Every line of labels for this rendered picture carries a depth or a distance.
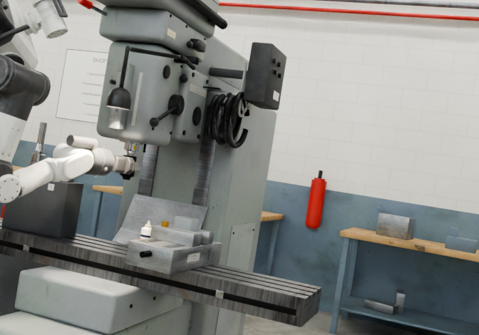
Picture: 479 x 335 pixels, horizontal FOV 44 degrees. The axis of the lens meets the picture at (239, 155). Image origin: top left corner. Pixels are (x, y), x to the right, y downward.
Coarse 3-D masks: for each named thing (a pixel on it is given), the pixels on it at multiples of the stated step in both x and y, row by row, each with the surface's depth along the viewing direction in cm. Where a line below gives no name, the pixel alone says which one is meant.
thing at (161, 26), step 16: (112, 16) 189; (128, 16) 187; (144, 16) 185; (160, 16) 183; (112, 32) 189; (128, 32) 187; (144, 32) 185; (160, 32) 183; (176, 32) 190; (192, 32) 202; (176, 48) 194; (192, 48) 203
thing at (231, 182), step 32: (256, 128) 245; (160, 160) 235; (192, 160) 230; (224, 160) 226; (256, 160) 251; (128, 192) 238; (160, 192) 234; (192, 192) 229; (224, 192) 225; (256, 192) 258; (224, 224) 226; (256, 224) 264; (224, 256) 230; (192, 320) 226; (224, 320) 240
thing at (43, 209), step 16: (32, 192) 201; (48, 192) 200; (64, 192) 199; (80, 192) 209; (16, 208) 202; (32, 208) 201; (48, 208) 200; (64, 208) 199; (16, 224) 202; (32, 224) 201; (48, 224) 200; (64, 224) 201
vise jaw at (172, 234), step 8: (152, 232) 184; (160, 232) 183; (168, 232) 182; (176, 232) 181; (184, 232) 180; (192, 232) 181; (168, 240) 181; (176, 240) 180; (184, 240) 179; (192, 240) 178; (200, 240) 183
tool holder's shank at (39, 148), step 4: (40, 124) 208; (44, 124) 208; (40, 128) 207; (44, 128) 208; (40, 132) 207; (44, 132) 208; (40, 136) 207; (44, 136) 208; (40, 140) 207; (36, 144) 207; (40, 144) 207; (36, 148) 207; (40, 148) 207; (36, 152) 207; (40, 152) 207
